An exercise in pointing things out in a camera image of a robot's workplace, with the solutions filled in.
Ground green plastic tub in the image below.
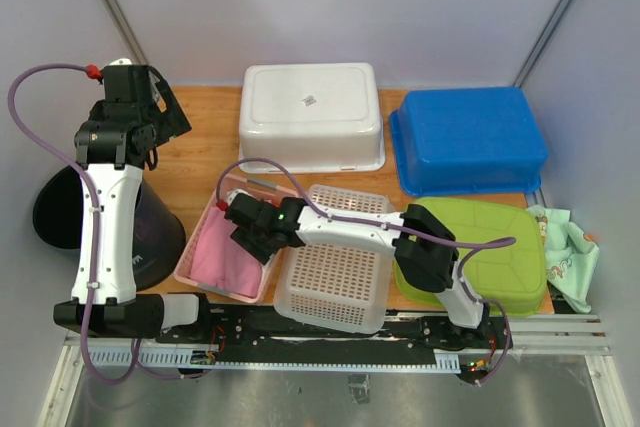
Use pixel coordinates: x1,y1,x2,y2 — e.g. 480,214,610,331
414,197,547,317

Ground pink perforated plastic basket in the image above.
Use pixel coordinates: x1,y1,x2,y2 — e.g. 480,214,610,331
173,196,278,304

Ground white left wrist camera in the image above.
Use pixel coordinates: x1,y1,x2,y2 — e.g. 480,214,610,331
104,57,133,69

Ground black round bin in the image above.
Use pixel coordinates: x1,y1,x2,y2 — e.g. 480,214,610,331
32,167,186,291

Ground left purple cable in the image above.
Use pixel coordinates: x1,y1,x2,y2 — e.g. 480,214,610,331
8,62,221,386

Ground grey slotted cable duct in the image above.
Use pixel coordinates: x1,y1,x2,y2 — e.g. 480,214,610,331
84,349,462,375

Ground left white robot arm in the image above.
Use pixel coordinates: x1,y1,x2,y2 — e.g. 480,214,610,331
53,59,214,343

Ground white perforated plastic basket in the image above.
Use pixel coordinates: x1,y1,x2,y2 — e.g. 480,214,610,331
273,185,399,334

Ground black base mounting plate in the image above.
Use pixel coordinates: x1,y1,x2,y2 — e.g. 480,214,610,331
156,304,508,359

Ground purple cable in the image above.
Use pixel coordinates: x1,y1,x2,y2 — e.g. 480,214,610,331
214,157,517,388
8,62,221,386

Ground pink cloth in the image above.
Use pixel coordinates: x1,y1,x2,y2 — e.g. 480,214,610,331
190,206,262,298

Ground aluminium frame rails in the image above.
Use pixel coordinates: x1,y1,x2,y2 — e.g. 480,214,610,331
38,314,635,426

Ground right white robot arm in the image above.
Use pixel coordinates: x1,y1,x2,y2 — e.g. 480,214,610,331
218,189,489,347

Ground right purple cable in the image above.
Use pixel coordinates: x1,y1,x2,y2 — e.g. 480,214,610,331
214,157,517,388

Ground white plastic tub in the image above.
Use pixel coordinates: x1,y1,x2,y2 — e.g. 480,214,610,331
238,62,386,174

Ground blue plastic tub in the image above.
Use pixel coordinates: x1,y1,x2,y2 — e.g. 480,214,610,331
389,87,548,197

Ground light green printed cloth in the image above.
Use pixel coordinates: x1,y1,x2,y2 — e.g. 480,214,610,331
527,205,600,314

